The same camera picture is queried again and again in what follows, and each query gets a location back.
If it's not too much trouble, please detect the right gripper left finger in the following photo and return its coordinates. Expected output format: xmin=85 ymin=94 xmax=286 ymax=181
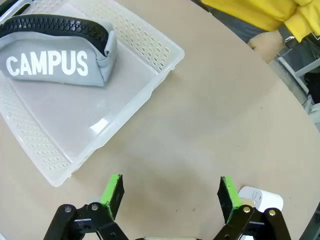
xmin=44 ymin=173 xmax=133 ymax=240

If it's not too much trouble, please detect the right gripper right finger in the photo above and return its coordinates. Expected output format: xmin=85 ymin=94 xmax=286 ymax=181
xmin=212 ymin=176 xmax=293 ymax=240

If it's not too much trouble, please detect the white rectangular box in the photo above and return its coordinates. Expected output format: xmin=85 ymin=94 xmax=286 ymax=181
xmin=237 ymin=185 xmax=285 ymax=213

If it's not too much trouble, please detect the black strap with ring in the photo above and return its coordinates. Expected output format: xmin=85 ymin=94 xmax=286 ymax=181
xmin=0 ymin=14 xmax=118 ymax=88

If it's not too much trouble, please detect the person's left forearm yellow sleeve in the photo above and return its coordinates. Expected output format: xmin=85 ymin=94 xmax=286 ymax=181
xmin=283 ymin=0 xmax=320 ymax=43

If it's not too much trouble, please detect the white perforated plastic basket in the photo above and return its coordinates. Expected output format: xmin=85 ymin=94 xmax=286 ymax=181
xmin=0 ymin=0 xmax=185 ymax=188

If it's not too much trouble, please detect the person's left hand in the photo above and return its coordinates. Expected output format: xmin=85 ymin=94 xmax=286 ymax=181
xmin=247 ymin=29 xmax=286 ymax=63

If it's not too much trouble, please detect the large white table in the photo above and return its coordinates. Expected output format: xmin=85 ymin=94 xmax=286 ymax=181
xmin=276 ymin=53 xmax=320 ymax=116

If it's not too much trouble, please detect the dark wristwatch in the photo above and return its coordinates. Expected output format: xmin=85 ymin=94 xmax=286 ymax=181
xmin=278 ymin=23 xmax=301 ymax=50

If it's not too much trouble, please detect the person in yellow hoodie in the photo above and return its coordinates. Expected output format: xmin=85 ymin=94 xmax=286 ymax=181
xmin=199 ymin=0 xmax=305 ymax=43

